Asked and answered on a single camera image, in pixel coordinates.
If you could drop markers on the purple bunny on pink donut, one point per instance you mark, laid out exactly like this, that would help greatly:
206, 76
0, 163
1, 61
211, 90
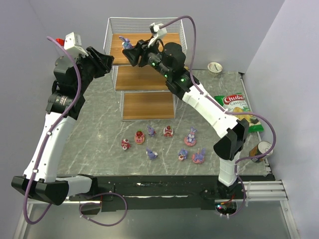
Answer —
190, 139

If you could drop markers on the tin can orange label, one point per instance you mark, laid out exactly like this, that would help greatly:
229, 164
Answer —
261, 148

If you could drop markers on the purple bunny red bow toy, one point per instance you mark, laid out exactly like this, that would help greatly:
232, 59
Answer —
151, 131

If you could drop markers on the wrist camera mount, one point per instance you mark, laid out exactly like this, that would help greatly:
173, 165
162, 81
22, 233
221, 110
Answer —
72, 44
158, 33

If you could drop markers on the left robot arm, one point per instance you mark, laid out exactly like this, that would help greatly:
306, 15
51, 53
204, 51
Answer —
39, 180

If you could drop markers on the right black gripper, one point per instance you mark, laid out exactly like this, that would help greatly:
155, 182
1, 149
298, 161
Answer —
142, 53

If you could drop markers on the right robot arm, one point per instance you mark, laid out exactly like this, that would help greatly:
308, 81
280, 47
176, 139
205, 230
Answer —
169, 62

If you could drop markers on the white wire wooden shelf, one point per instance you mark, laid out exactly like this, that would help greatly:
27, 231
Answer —
141, 93

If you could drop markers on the small purple bunny cupcake toy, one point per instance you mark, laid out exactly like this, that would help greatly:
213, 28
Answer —
182, 155

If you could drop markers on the white yogurt cup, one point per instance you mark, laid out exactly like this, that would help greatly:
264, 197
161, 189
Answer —
214, 68

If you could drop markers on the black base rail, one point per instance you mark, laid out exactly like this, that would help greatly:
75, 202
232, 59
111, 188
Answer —
160, 192

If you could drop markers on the pink bear strawberry donut toy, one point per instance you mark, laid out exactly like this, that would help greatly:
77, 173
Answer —
139, 137

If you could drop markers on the purple bunny candle donut toy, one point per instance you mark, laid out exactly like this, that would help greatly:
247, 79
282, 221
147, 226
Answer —
199, 156

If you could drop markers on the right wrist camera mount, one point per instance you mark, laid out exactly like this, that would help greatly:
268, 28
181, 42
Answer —
158, 33

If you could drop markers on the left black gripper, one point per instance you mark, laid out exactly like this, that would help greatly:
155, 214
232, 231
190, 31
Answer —
92, 61

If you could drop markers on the pink bear roll cake toy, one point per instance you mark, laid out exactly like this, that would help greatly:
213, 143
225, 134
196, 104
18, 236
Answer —
125, 144

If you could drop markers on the strawberry cake slice toy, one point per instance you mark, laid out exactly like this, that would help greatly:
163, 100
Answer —
168, 131

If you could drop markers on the green chips bag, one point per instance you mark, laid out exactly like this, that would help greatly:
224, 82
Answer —
236, 103

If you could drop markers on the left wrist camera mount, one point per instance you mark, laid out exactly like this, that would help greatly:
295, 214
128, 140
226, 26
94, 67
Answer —
72, 44

